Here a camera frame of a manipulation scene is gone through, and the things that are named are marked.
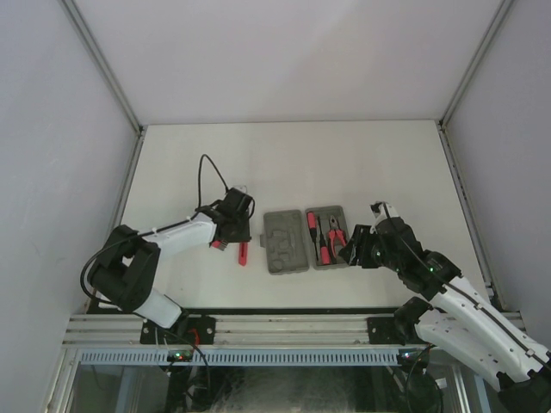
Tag red utility knife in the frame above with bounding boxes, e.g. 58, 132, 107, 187
238, 242, 249, 267

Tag aluminium frame post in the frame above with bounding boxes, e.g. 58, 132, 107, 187
59, 0, 145, 229
436, 0, 517, 282

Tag grey slotted cable duct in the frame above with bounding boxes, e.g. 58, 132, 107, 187
80, 348, 401, 367

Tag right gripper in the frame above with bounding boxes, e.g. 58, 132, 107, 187
339, 225, 403, 274

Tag left aluminium frame post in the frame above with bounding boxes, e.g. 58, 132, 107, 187
59, 0, 145, 229

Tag grey plastic tool case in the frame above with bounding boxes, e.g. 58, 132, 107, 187
261, 205, 350, 275

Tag red black pliers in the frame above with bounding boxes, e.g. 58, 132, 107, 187
328, 215, 347, 256

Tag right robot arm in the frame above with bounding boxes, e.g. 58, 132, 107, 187
339, 202, 550, 412

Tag right aluminium frame post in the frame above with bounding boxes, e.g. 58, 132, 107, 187
436, 0, 517, 282

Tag right black cable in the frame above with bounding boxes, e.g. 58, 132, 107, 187
372, 201, 551, 362

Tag black mounting plate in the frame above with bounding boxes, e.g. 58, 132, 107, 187
367, 317, 416, 345
139, 314, 216, 346

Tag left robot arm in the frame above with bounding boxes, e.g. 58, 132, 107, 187
79, 188, 256, 344

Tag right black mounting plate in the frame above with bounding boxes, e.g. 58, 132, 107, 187
367, 317, 416, 345

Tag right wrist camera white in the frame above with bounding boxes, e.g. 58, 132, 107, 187
370, 201, 400, 225

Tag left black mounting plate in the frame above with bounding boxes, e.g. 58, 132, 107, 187
139, 314, 216, 346

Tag aluminium front rail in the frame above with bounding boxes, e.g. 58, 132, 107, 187
63, 313, 392, 348

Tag black cable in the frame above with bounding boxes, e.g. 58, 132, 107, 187
80, 154, 232, 302
372, 201, 551, 362

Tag red hex key set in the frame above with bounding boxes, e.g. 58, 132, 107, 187
210, 240, 227, 250

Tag left black cable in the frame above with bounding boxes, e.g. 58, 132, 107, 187
80, 154, 232, 302

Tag red screwdriver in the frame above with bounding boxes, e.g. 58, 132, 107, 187
317, 217, 331, 265
306, 212, 317, 243

